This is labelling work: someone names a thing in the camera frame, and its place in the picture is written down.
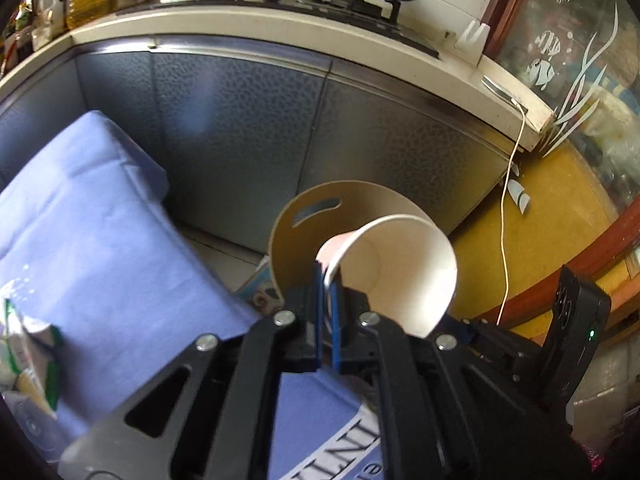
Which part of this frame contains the white charging cable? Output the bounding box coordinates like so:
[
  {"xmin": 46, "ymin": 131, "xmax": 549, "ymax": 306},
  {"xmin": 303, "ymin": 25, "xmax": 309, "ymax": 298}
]
[{"xmin": 496, "ymin": 97, "xmax": 531, "ymax": 328}]

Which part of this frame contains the grey kitchen cabinet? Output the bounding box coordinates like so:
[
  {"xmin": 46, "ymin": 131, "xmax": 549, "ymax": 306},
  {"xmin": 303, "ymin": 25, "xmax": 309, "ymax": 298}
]
[{"xmin": 1, "ymin": 36, "xmax": 512, "ymax": 252}]

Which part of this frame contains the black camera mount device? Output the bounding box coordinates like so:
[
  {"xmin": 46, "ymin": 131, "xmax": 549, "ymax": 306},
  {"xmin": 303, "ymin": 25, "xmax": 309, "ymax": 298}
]
[{"xmin": 466, "ymin": 266, "xmax": 611, "ymax": 418}]

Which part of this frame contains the brown round trash bin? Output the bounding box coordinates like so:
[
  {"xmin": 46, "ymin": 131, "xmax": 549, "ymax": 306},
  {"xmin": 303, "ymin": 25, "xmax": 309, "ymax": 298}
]
[{"xmin": 268, "ymin": 180, "xmax": 430, "ymax": 297}]

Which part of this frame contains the white plastic jug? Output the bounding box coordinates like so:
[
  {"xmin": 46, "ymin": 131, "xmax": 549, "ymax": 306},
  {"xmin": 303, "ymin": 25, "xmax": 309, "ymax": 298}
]
[{"xmin": 32, "ymin": 0, "xmax": 65, "ymax": 41}]

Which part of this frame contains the white paper cup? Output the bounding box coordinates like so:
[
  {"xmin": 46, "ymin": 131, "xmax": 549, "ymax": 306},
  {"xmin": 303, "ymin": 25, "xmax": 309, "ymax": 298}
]
[{"xmin": 316, "ymin": 214, "xmax": 458, "ymax": 338}]

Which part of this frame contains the green white snack wrapper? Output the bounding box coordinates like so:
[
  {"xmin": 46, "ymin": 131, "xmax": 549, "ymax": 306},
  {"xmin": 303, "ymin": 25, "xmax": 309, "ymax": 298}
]
[{"xmin": 1, "ymin": 298, "xmax": 62, "ymax": 419}]

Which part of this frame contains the white phone on counter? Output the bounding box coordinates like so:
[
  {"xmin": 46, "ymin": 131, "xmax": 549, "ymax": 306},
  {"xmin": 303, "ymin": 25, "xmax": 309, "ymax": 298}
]
[{"xmin": 482, "ymin": 75, "xmax": 528, "ymax": 114}]

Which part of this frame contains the black gas stove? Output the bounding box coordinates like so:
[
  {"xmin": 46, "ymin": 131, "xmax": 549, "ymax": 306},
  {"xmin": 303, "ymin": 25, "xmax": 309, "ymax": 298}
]
[{"xmin": 118, "ymin": 0, "xmax": 440, "ymax": 58}]

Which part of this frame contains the blue printed tablecloth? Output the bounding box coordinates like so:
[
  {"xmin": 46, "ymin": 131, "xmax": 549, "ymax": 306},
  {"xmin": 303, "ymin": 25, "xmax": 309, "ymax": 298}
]
[{"xmin": 0, "ymin": 109, "xmax": 386, "ymax": 480}]

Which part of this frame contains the glass sliding door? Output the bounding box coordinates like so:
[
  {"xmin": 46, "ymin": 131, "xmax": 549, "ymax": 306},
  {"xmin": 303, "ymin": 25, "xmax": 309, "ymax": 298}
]
[{"xmin": 482, "ymin": 0, "xmax": 640, "ymax": 351}]

